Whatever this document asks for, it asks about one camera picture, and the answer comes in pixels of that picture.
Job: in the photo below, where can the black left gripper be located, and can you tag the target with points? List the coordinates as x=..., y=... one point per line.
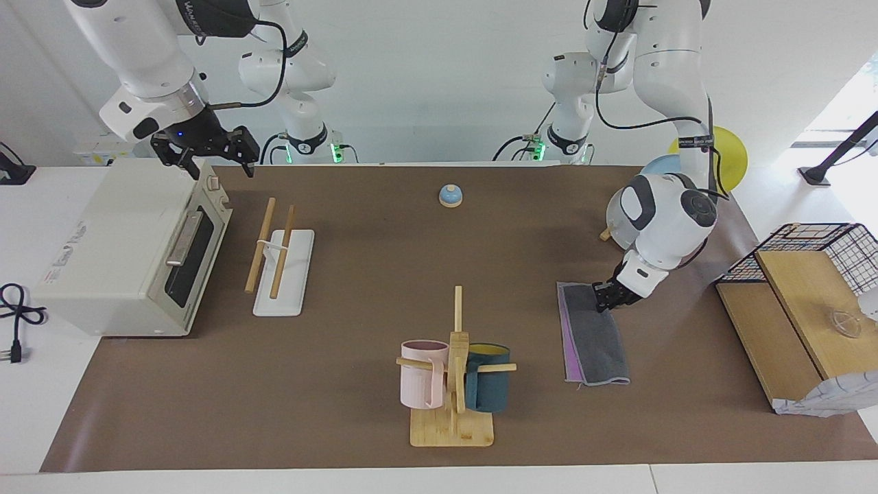
x=623, y=289

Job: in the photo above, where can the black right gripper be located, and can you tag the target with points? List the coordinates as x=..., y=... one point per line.
x=202, y=137

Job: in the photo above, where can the purple and grey towel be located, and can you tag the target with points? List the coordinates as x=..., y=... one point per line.
x=597, y=343

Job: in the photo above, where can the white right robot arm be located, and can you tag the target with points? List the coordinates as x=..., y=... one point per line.
x=151, y=68

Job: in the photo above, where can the wooden plate rack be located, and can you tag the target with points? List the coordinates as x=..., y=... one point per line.
x=605, y=234

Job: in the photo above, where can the white towel rack wooden rods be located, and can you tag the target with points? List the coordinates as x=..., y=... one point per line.
x=285, y=288

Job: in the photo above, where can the grey plate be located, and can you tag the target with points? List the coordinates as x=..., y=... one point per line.
x=616, y=230

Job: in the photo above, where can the white power strip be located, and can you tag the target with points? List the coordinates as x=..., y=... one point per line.
x=92, y=154

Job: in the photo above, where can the light blue plate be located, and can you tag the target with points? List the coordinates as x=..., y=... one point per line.
x=662, y=166

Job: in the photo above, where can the dark blue mug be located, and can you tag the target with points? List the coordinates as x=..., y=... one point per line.
x=490, y=391

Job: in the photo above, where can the beige toaster oven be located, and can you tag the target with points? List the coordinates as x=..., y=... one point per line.
x=103, y=261

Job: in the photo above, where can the brown table mat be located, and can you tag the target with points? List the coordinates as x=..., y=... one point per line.
x=343, y=288

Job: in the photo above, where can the small blue round bell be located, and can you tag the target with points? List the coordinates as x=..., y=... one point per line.
x=451, y=197

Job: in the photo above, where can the yellow plate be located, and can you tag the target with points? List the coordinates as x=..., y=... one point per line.
x=730, y=154

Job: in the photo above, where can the wooden shelf box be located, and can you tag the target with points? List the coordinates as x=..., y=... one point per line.
x=796, y=302

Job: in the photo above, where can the wooden mug tree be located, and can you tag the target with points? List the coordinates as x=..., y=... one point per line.
x=453, y=429

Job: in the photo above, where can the pink mug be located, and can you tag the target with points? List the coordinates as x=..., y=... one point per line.
x=415, y=387

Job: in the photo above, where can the clear glass lid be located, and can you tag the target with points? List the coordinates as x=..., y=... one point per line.
x=845, y=322

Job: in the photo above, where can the white patterned paper sheet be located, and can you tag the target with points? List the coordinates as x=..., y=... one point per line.
x=830, y=398

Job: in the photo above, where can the white crumpled paper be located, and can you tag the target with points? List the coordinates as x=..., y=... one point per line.
x=870, y=302

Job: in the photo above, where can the black stand leg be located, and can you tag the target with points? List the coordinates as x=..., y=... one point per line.
x=833, y=158

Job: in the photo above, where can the black clamp mount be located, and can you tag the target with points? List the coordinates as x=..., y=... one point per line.
x=14, y=173

